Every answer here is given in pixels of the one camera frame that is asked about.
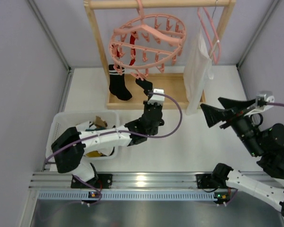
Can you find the plain black sock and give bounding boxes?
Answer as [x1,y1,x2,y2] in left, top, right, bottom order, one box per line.
[135,79,153,96]

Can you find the pink round clip hanger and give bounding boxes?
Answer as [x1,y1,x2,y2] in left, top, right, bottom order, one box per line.
[109,0,186,80]

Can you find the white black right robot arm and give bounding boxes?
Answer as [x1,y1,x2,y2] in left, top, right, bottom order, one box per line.
[200,93,284,218]

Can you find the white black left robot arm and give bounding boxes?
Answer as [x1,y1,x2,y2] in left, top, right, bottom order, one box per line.
[46,100,164,187]

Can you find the pink clothes hanger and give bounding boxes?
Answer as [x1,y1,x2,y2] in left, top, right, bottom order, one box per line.
[196,6,222,65]

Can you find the wooden clothes rack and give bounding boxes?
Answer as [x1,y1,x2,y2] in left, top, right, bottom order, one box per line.
[84,0,235,110]

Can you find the white hanging cloth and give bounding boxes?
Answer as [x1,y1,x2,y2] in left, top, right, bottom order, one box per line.
[183,31,213,115]

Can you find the black sock white stripes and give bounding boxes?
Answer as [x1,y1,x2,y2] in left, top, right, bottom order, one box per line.
[108,64,132,101]

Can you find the brown striped sock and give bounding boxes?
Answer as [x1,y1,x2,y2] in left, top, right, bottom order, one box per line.
[93,116,107,128]

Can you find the white folded sock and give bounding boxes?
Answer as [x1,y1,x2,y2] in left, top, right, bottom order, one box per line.
[98,147,115,156]

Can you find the yellow sock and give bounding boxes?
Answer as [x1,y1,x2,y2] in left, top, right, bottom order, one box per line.
[85,151,103,158]

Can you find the red sock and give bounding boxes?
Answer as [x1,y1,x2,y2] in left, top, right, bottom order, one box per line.
[129,32,137,66]
[116,46,124,59]

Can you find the white plastic basket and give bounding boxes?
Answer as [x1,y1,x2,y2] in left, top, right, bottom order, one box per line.
[45,110,120,161]

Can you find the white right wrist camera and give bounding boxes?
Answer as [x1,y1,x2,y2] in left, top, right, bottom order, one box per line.
[249,91,275,114]

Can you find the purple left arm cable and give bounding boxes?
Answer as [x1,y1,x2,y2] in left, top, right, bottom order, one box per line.
[43,92,183,206]

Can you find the aluminium rail base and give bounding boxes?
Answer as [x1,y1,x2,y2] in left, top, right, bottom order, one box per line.
[29,172,284,209]

